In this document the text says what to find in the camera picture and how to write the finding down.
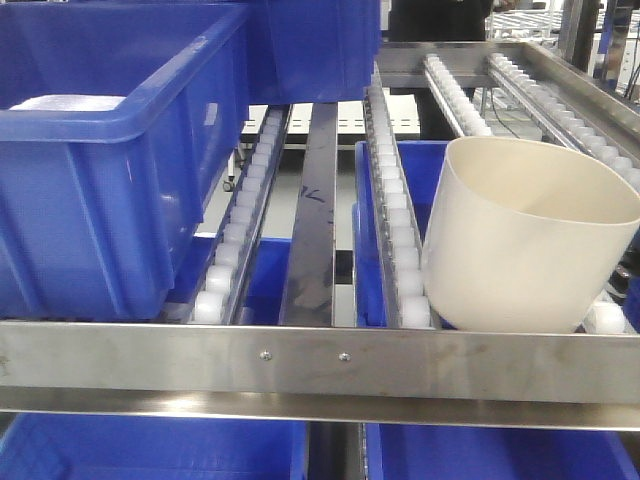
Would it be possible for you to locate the white round bin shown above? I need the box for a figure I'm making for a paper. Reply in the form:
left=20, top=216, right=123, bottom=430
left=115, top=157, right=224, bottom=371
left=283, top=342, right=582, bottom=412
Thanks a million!
left=420, top=136, right=640, bottom=333

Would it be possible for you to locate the blue bin lower level left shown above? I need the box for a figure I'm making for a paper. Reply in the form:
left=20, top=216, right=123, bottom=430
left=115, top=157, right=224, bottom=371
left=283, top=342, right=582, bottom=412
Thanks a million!
left=160, top=237, right=291, bottom=325

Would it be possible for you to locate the blue bin level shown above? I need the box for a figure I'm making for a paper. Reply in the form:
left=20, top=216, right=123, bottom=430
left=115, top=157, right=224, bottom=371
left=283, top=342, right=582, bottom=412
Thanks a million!
left=160, top=237, right=291, bottom=325
left=352, top=140, right=447, bottom=328

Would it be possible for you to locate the blue bin lower level centre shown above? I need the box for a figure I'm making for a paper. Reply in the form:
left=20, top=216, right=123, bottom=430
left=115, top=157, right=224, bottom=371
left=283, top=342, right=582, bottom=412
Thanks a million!
left=352, top=140, right=447, bottom=328

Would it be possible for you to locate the blue bin rear centre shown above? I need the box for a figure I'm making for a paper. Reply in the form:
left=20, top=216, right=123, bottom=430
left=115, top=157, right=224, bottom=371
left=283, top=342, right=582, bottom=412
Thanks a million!
left=247, top=1, right=381, bottom=105

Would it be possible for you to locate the blue bin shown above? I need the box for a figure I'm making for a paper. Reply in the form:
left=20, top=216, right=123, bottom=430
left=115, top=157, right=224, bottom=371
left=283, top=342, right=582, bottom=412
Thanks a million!
left=1, top=1, right=249, bottom=319
left=1, top=414, right=307, bottom=479
left=247, top=1, right=381, bottom=105
left=366, top=424, right=639, bottom=479

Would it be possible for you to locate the blue bin bottom right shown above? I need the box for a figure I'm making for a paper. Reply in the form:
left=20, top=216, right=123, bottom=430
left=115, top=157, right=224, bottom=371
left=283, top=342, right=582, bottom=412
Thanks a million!
left=366, top=424, right=639, bottom=479

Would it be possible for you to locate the blue bin front left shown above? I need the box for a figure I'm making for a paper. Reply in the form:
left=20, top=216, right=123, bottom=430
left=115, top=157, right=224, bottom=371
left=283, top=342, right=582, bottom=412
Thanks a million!
left=1, top=1, right=249, bottom=319

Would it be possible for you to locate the white packet in bin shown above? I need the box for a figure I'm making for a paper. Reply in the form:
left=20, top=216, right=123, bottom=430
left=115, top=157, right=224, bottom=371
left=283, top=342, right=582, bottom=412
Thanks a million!
left=10, top=94, right=125, bottom=112

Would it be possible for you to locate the blue bin bottom left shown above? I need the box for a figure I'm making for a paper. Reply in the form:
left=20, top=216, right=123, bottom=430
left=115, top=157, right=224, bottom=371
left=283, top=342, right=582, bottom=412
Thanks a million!
left=1, top=414, right=307, bottom=479

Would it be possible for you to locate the white roller track centre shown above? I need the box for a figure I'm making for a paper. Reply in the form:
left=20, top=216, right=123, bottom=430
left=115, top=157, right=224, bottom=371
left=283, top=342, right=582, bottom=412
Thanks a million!
left=363, top=82, right=441, bottom=330

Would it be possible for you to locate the white roller track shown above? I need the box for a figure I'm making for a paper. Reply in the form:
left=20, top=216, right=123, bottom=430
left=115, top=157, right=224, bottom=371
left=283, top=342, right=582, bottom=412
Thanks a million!
left=423, top=53, right=629, bottom=335
left=488, top=53, right=639, bottom=191
left=363, top=82, right=441, bottom=330
left=189, top=105, right=291, bottom=325

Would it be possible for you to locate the white roller track left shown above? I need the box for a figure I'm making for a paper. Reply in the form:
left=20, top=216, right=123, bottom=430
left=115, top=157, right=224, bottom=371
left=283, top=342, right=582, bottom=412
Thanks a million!
left=189, top=105, right=291, bottom=325

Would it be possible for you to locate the white perforated table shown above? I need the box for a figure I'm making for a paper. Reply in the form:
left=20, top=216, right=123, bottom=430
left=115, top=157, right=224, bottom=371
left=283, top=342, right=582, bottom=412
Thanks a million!
left=241, top=89, right=420, bottom=150

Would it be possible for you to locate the person in dark clothes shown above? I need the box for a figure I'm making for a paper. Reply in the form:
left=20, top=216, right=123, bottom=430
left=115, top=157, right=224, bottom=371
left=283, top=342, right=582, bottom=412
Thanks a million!
left=388, top=0, right=493, bottom=140

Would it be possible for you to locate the white roller track far right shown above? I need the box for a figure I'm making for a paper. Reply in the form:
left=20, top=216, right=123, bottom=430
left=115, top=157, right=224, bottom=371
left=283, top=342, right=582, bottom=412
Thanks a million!
left=488, top=53, right=639, bottom=191

